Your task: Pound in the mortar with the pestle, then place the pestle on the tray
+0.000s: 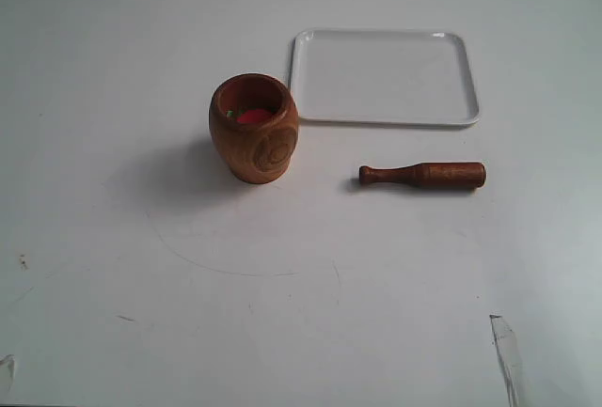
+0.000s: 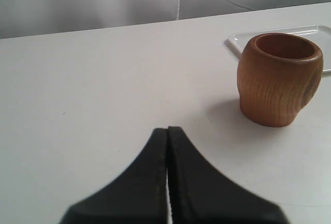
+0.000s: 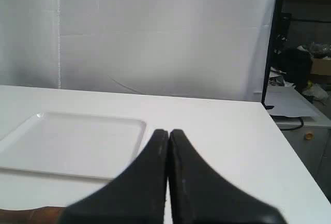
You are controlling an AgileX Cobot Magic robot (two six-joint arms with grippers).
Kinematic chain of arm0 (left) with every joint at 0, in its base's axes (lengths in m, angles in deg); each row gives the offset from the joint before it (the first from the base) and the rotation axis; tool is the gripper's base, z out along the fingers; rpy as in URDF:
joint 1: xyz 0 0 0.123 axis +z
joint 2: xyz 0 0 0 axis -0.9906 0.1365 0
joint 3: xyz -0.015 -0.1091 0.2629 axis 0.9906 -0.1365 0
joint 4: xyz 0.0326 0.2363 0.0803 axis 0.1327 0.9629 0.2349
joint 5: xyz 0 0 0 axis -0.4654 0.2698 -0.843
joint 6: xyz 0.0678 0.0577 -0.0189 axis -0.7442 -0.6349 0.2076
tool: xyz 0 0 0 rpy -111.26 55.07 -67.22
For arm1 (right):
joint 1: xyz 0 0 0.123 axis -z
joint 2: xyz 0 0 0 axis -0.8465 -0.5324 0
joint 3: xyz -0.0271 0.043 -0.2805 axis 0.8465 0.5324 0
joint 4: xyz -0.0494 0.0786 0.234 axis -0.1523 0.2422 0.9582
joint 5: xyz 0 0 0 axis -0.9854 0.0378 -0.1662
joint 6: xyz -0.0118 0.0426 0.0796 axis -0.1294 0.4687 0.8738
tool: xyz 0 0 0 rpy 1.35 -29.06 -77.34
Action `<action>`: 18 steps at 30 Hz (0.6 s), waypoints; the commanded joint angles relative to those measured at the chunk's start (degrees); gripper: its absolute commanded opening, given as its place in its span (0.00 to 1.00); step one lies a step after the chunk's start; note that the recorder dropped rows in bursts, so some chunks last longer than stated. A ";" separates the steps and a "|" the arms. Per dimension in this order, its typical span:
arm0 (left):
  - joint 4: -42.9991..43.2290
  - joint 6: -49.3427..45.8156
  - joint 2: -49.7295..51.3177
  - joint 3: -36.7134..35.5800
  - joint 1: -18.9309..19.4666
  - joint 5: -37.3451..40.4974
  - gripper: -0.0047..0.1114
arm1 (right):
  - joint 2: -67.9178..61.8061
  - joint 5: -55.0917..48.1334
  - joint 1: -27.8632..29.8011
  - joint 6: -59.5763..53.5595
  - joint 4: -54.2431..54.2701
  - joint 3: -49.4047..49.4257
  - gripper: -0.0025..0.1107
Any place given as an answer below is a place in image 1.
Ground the white rectangular tray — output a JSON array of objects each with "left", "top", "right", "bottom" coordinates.
[{"left": 289, "top": 28, "right": 480, "bottom": 128}]

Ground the brown wooden pestle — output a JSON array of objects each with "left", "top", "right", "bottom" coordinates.
[{"left": 358, "top": 162, "right": 486, "bottom": 190}]

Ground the clear tape strip right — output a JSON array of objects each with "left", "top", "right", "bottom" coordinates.
[{"left": 489, "top": 315, "right": 528, "bottom": 407}]

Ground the red object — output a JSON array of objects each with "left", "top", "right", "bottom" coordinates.
[{"left": 236, "top": 108, "right": 273, "bottom": 124}]

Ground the wooden mortar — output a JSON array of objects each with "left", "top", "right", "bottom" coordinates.
[{"left": 209, "top": 73, "right": 299, "bottom": 184}]

